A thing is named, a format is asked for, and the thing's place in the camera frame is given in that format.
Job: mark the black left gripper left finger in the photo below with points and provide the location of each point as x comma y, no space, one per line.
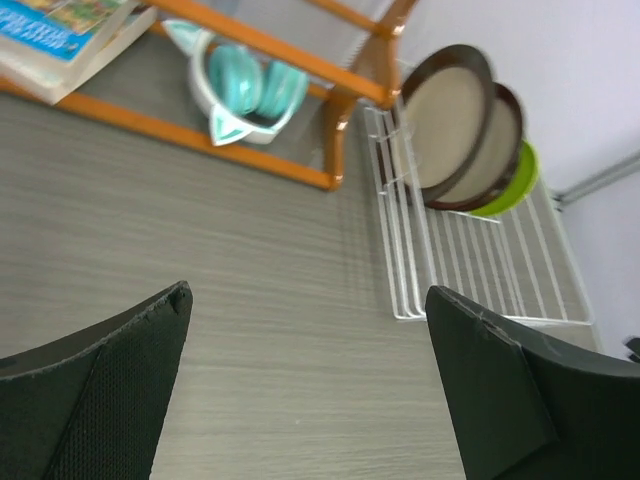
92,404

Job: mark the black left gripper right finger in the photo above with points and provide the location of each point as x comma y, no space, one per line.
526,405

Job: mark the white wire dish rack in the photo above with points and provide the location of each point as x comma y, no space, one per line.
517,264

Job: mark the large brown rimmed cream plate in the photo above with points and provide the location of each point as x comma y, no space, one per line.
448,101

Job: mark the orange wooden shelf rack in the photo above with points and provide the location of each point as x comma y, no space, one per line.
374,75

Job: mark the green plastic plate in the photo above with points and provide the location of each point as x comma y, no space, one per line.
521,185

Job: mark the small brown rimmed plate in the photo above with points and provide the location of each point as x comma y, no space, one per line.
496,162

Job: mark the white teal cat-ear headphones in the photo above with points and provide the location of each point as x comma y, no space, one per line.
242,98

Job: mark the paperback book with blue cover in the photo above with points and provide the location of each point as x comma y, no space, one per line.
51,48

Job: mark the grey aluminium frame post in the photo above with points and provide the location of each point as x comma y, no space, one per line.
599,180

